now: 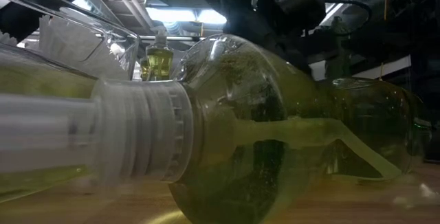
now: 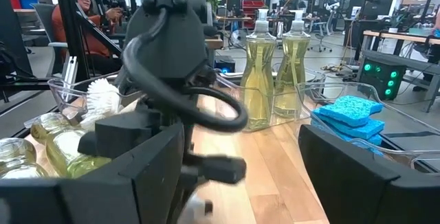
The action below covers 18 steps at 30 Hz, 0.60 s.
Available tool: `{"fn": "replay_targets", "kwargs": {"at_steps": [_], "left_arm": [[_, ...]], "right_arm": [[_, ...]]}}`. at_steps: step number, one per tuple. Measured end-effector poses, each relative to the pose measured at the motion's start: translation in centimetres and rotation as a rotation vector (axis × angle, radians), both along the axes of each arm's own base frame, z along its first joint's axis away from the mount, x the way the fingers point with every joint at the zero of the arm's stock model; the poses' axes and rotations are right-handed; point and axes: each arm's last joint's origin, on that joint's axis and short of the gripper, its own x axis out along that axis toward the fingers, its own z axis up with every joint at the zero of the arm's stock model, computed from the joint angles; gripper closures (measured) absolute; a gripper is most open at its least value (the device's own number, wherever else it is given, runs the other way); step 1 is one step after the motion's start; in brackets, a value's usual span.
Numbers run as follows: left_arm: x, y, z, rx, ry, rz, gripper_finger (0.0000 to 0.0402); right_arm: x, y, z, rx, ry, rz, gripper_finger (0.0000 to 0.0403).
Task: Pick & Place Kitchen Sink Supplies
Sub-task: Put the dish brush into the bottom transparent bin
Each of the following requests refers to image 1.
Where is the long light tube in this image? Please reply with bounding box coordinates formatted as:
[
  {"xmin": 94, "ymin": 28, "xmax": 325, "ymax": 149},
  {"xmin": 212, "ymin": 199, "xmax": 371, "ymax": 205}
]
[{"xmin": 137, "ymin": 34, "xmax": 207, "ymax": 43}]

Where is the yellow dish soap bottle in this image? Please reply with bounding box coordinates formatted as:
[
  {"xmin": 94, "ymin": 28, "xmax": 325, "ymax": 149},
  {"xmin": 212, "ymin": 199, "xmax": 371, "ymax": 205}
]
[
  {"xmin": 146, "ymin": 26, "xmax": 175, "ymax": 82},
  {"xmin": 0, "ymin": 43, "xmax": 100, "ymax": 201},
  {"xmin": 0, "ymin": 33, "xmax": 432, "ymax": 224},
  {"xmin": 139, "ymin": 57, "xmax": 149, "ymax": 82}
]

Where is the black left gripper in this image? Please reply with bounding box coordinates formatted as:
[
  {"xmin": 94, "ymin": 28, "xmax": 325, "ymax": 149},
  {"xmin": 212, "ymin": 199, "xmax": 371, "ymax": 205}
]
[{"xmin": 219, "ymin": 0, "xmax": 345, "ymax": 79}]

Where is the ceiling light panel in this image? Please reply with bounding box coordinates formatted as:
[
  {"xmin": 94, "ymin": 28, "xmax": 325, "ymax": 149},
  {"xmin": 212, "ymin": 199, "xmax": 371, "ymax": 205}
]
[{"xmin": 146, "ymin": 6, "xmax": 228, "ymax": 25}]

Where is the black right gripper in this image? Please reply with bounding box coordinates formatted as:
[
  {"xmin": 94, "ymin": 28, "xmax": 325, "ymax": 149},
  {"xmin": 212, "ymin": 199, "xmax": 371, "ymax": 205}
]
[{"xmin": 343, "ymin": 0, "xmax": 413, "ymax": 77}]

